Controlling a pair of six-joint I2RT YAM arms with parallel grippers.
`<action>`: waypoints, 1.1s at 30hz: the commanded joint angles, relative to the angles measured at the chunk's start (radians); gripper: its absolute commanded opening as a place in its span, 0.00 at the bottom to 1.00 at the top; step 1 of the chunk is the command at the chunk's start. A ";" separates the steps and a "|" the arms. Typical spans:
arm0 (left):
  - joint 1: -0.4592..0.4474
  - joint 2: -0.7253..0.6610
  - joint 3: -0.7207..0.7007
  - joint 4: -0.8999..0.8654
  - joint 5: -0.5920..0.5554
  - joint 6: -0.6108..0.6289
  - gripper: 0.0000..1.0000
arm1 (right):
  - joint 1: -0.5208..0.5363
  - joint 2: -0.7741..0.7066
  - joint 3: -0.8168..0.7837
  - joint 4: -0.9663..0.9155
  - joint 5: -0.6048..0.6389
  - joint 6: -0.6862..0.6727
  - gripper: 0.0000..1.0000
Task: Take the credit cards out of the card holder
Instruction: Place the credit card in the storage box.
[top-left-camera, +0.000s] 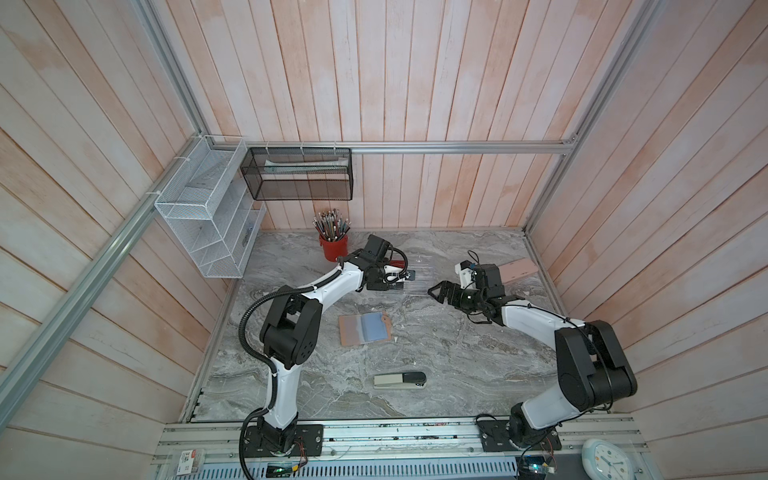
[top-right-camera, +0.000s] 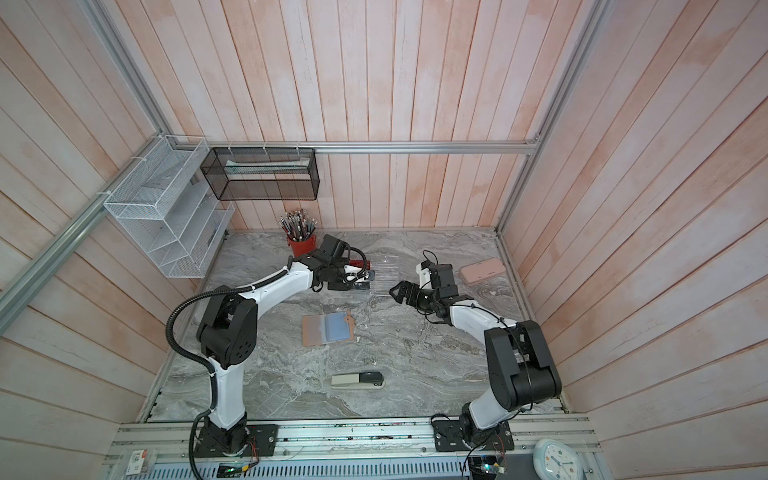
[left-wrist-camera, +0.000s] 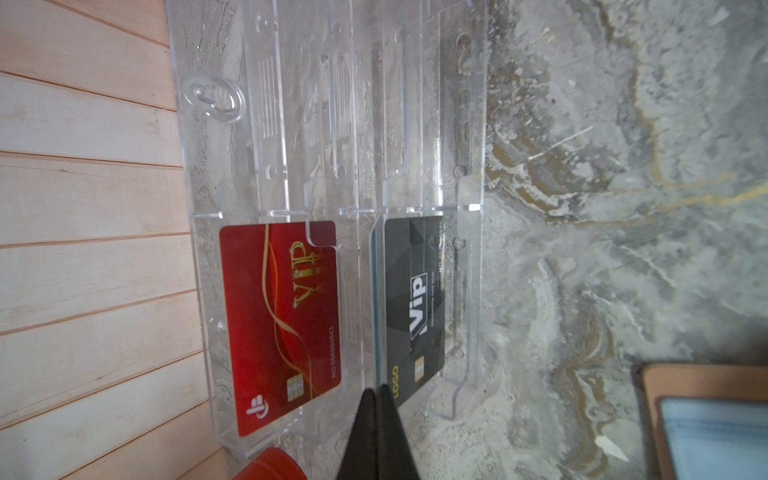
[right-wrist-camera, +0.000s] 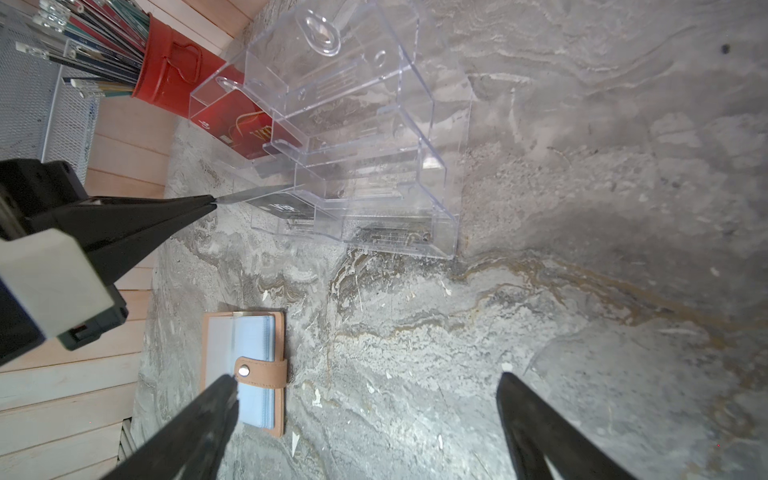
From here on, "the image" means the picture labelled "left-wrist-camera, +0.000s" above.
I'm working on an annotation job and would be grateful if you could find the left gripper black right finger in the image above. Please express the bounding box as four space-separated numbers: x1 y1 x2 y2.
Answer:
377 385 420 480

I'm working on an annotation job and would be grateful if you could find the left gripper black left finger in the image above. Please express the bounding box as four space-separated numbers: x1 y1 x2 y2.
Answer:
336 389 379 480

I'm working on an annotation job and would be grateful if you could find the black VIP card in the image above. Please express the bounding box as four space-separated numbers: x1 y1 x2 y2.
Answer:
384 216 446 406

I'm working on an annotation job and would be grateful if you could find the teal card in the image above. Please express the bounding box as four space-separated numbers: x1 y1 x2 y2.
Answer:
371 224 386 387

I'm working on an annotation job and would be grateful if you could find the red pencil cup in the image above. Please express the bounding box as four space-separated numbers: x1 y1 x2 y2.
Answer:
233 447 307 480

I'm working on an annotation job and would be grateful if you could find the clear acrylic tiered organizer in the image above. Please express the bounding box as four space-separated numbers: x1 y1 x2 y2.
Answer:
165 1 488 455

